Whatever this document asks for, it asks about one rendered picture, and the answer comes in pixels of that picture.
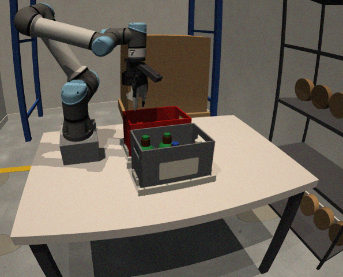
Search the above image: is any green bottle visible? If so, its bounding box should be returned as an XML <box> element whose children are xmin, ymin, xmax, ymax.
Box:
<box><xmin>140</xmin><ymin>135</ymin><xmax>154</xmax><ymax>151</ymax></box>
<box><xmin>158</xmin><ymin>133</ymin><xmax>172</xmax><ymax>148</ymax></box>

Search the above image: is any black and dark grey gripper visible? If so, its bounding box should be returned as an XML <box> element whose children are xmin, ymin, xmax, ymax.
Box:
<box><xmin>122</xmin><ymin>58</ymin><xmax>148</xmax><ymax>111</ymax></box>

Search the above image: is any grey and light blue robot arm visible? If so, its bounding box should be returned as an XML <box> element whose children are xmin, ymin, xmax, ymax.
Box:
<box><xmin>14</xmin><ymin>3</ymin><xmax>147</xmax><ymax>142</ymax></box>

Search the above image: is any blue bottle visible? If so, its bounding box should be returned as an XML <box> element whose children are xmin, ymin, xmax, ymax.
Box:
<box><xmin>171</xmin><ymin>141</ymin><xmax>179</xmax><ymax>147</ymax></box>

